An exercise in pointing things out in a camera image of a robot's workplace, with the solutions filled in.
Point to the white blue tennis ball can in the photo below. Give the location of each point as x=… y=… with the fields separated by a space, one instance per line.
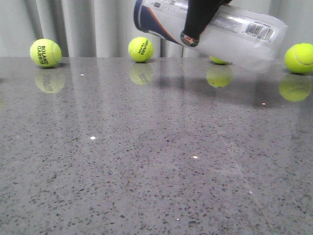
x=247 y=39

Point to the Wilson tennis ball at back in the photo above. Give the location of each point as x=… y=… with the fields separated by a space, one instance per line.
x=219 y=61

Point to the Head Team tennis ball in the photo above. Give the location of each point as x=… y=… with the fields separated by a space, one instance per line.
x=140 y=49

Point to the Roland Garros tennis ball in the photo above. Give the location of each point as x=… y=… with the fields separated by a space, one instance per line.
x=45 y=53

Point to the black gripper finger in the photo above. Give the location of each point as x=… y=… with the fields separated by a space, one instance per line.
x=199 y=14

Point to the plain yellow tennis ball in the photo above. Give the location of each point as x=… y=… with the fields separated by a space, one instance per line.
x=299 y=58

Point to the grey curtain backdrop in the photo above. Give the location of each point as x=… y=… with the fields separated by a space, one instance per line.
x=103 y=28

